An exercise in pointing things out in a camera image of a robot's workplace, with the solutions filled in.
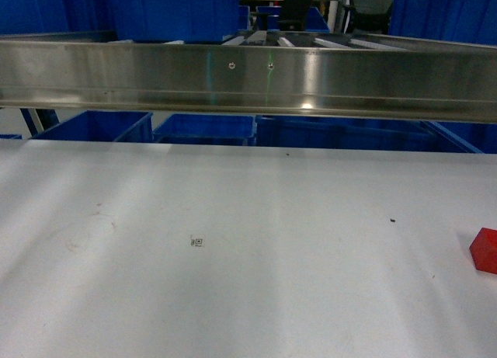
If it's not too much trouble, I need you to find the blue bin upper right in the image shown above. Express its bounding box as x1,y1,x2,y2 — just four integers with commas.
388,0,496,46

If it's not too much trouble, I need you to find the blue bin lower middle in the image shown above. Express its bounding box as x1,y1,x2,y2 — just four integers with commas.
153,114,256,146

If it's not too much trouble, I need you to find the stainless steel shelf rail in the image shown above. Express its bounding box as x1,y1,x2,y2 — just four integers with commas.
1,38,496,123

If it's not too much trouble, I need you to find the blue bin upper left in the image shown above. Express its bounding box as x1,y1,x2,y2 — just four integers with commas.
1,0,239,42

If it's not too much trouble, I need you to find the black office chair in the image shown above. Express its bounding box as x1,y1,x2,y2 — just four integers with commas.
342,0,393,34

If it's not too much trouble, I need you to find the small qr code sticker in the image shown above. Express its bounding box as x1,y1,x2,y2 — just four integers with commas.
190,235,205,248

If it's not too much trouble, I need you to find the blue bin lower right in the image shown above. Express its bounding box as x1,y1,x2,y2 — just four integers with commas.
255,116,482,154

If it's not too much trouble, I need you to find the blue bin lower left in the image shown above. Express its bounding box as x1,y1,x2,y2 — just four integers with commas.
32,111,153,143

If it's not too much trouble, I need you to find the blue bin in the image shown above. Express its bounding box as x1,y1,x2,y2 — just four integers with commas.
153,114,256,146
388,0,496,46
255,116,482,154
32,111,153,143
1,0,239,42

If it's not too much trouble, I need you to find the red magnetic block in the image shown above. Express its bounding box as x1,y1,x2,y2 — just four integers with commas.
469,228,497,274

